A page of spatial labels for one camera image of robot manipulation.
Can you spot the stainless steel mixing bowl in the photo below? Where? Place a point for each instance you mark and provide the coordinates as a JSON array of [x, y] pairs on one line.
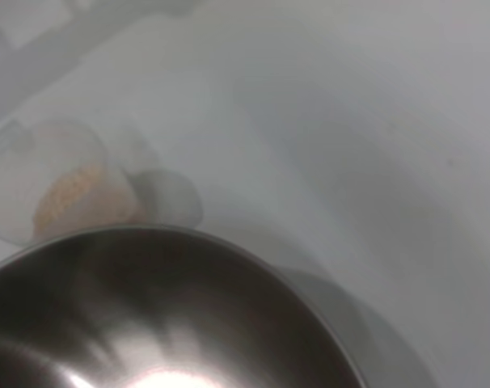
[[168, 307]]

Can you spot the white rice grains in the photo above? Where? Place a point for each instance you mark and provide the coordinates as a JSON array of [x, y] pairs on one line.
[[79, 194]]

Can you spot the clear plastic measuring cup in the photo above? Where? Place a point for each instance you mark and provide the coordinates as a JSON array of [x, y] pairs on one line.
[[39, 153]]

